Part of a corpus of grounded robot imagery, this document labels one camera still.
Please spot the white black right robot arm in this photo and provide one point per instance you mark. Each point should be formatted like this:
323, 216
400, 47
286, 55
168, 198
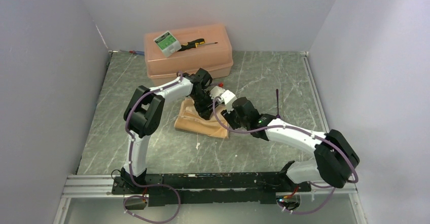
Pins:
334, 160

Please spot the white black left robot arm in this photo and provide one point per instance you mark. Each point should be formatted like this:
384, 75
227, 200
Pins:
144, 111

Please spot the red blue pen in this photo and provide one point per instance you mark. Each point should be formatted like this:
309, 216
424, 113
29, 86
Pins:
134, 52

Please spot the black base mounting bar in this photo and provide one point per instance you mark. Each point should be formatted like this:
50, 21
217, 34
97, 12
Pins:
204, 188

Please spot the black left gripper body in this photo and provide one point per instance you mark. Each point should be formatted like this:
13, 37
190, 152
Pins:
202, 102

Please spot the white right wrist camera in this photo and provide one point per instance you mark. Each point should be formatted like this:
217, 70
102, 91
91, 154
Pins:
227, 99

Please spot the green white small box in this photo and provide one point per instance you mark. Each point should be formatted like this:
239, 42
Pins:
167, 43

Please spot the aluminium frame rail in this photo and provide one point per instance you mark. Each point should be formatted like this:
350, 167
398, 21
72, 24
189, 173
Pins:
99, 186

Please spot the peach satin napkin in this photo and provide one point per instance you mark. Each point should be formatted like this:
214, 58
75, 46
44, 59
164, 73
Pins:
189, 120

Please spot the peach plastic storage box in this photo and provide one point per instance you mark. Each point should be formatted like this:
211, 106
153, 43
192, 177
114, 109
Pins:
215, 56

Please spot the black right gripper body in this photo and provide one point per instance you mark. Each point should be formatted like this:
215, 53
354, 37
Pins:
233, 120

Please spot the yellow black screwdriver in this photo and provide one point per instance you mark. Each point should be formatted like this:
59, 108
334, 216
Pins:
194, 44

